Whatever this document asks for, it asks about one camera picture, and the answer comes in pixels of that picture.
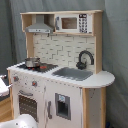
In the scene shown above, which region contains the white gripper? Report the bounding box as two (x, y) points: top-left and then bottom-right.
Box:
(0, 75), (11, 97)

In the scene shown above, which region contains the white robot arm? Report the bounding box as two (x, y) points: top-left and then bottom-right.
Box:
(0, 75), (38, 128)

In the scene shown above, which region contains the wooden toy kitchen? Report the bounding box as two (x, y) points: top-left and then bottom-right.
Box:
(8, 10), (115, 128)

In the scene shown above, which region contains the left red stove knob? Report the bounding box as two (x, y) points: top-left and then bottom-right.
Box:
(13, 76), (19, 82)

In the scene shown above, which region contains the red stove knob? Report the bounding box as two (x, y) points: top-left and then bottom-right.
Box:
(32, 81), (38, 87)
(13, 76), (19, 82)

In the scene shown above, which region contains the toy oven door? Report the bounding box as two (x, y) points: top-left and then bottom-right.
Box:
(18, 90), (38, 120)

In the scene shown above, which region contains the right red stove knob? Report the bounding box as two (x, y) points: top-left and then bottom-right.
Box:
(32, 81), (38, 87)

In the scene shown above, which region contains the silver toy pot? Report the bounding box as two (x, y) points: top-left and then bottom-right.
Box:
(25, 57), (40, 68)

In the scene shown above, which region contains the black toy stovetop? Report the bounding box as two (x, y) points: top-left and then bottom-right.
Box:
(20, 63), (56, 73)

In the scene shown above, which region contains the cabinet door with dispenser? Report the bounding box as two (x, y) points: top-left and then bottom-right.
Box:
(45, 81), (82, 128)

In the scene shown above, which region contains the grey range hood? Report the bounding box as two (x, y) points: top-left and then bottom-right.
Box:
(25, 15), (53, 34)

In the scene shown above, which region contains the grey toy sink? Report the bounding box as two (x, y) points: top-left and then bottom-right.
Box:
(53, 67), (92, 81)

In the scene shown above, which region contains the black toy faucet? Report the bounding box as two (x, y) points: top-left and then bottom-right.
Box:
(76, 50), (94, 70)

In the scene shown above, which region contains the toy microwave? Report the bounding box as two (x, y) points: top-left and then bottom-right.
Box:
(55, 14), (92, 33)

